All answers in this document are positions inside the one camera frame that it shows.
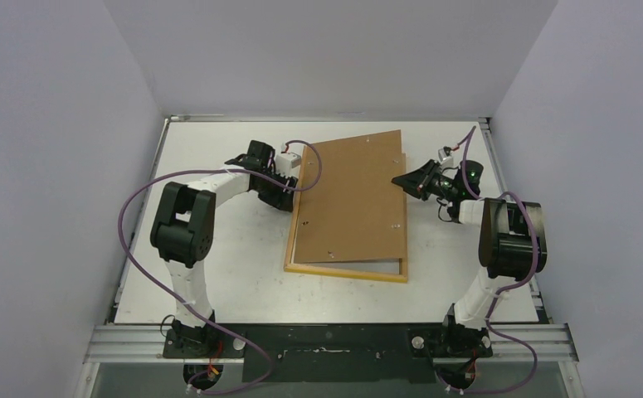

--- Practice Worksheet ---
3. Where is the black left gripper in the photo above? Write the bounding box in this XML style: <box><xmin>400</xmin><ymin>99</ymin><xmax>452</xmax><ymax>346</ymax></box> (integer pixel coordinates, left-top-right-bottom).
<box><xmin>254</xmin><ymin>167</ymin><xmax>297</xmax><ymax>212</ymax></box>

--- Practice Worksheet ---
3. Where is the brown cardboard backing board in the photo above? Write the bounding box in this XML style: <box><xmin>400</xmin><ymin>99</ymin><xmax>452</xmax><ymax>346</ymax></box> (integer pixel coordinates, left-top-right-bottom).
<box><xmin>295</xmin><ymin>130</ymin><xmax>407</xmax><ymax>264</ymax></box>

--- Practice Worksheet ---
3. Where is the yellow wooden picture frame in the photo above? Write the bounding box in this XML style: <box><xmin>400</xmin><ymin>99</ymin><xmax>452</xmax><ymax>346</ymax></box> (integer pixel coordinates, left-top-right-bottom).
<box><xmin>283</xmin><ymin>165</ymin><xmax>408</xmax><ymax>283</ymax></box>

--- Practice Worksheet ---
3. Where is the printed building photo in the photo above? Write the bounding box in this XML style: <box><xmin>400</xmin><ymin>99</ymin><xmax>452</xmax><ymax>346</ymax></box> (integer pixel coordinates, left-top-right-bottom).
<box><xmin>309</xmin><ymin>259</ymin><xmax>400</xmax><ymax>274</ymax></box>

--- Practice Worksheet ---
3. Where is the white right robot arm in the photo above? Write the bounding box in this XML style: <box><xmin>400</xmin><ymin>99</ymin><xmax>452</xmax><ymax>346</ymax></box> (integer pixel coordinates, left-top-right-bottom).
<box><xmin>392</xmin><ymin>160</ymin><xmax>547</xmax><ymax>356</ymax></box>

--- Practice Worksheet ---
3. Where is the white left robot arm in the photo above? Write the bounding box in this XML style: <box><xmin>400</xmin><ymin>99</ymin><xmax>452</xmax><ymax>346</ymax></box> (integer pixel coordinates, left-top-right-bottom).
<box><xmin>150</xmin><ymin>141</ymin><xmax>301</xmax><ymax>357</ymax></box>

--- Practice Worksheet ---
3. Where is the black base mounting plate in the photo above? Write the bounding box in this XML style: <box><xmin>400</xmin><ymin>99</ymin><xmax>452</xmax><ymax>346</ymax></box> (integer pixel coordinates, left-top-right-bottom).
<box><xmin>162</xmin><ymin>323</ymin><xmax>493</xmax><ymax>386</ymax></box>

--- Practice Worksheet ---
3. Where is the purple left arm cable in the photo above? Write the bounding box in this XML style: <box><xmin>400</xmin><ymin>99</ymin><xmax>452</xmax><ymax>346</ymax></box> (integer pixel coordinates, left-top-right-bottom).
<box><xmin>118</xmin><ymin>139</ymin><xmax>324</xmax><ymax>398</ymax></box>

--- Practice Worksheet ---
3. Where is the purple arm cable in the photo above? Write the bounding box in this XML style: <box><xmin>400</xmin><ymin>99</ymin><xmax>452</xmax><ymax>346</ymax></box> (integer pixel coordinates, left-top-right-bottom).
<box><xmin>459</xmin><ymin>125</ymin><xmax>542</xmax><ymax>396</ymax></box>
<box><xmin>118</xmin><ymin>139</ymin><xmax>324</xmax><ymax>398</ymax></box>

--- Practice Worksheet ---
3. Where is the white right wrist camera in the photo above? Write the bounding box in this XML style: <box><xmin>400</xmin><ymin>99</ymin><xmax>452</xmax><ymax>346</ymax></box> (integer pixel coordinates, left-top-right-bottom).
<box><xmin>437</xmin><ymin>146</ymin><xmax>454</xmax><ymax>168</ymax></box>

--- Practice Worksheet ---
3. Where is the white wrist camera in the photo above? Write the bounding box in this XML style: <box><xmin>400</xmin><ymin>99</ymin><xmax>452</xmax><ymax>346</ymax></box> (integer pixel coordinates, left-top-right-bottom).
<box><xmin>274</xmin><ymin>144</ymin><xmax>301</xmax><ymax>175</ymax></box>
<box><xmin>437</xmin><ymin>146</ymin><xmax>454</xmax><ymax>168</ymax></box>

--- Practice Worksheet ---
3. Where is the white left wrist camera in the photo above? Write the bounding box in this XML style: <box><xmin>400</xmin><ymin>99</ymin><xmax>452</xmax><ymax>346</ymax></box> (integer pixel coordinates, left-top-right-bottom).
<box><xmin>274</xmin><ymin>144</ymin><xmax>301</xmax><ymax>175</ymax></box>

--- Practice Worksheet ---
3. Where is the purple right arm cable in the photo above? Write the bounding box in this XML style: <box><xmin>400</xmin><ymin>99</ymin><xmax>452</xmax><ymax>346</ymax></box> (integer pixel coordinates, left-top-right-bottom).
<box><xmin>459</xmin><ymin>125</ymin><xmax>542</xmax><ymax>396</ymax></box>

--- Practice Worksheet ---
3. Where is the aluminium front rail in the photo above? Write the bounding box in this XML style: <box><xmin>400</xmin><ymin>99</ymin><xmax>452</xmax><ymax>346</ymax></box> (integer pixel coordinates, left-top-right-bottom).
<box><xmin>84</xmin><ymin>323</ymin><xmax>579</xmax><ymax>364</ymax></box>

